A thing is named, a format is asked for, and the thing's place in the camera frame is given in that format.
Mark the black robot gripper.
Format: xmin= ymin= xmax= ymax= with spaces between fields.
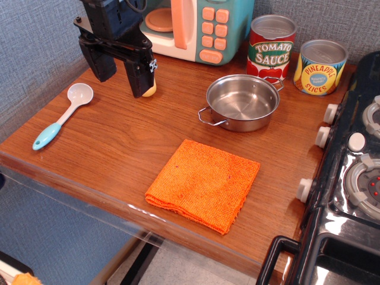
xmin=74 ymin=1 xmax=155 ymax=98

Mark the orange folded cloth napkin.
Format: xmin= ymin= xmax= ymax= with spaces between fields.
xmin=145 ymin=140 xmax=260 ymax=235

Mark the yellow egg shaped object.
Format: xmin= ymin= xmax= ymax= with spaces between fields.
xmin=142 ymin=80 xmax=157 ymax=97

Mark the teal toy microwave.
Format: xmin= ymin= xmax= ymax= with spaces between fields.
xmin=140 ymin=0 xmax=255 ymax=66

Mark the small stainless steel pot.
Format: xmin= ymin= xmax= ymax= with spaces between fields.
xmin=198 ymin=74 xmax=284 ymax=132

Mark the tomato sauce can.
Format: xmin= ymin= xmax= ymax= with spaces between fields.
xmin=246 ymin=14 xmax=297 ymax=83

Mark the pineapple slices can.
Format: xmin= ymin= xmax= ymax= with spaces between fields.
xmin=293 ymin=39 xmax=349 ymax=96

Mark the white stove knob middle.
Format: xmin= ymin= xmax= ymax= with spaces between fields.
xmin=315 ymin=126 xmax=331 ymax=148

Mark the white stove knob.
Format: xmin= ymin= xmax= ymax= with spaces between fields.
xmin=324 ymin=104 xmax=338 ymax=125
xmin=315 ymin=126 xmax=331 ymax=148
xmin=296 ymin=178 xmax=313 ymax=203

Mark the white stove knob top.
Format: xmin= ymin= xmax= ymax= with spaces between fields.
xmin=324 ymin=104 xmax=338 ymax=125

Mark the white stove knob bottom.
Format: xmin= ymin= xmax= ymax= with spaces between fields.
xmin=296 ymin=178 xmax=313 ymax=203

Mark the white round stove button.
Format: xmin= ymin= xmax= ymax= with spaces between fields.
xmin=347 ymin=132 xmax=366 ymax=152

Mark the black toy stove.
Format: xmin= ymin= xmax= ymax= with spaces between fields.
xmin=256 ymin=50 xmax=380 ymax=285

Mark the white spoon with blue handle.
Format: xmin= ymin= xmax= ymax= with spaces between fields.
xmin=32 ymin=83 xmax=94 ymax=151

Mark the black stove oven handle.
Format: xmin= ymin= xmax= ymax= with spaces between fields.
xmin=256 ymin=235 xmax=300 ymax=285

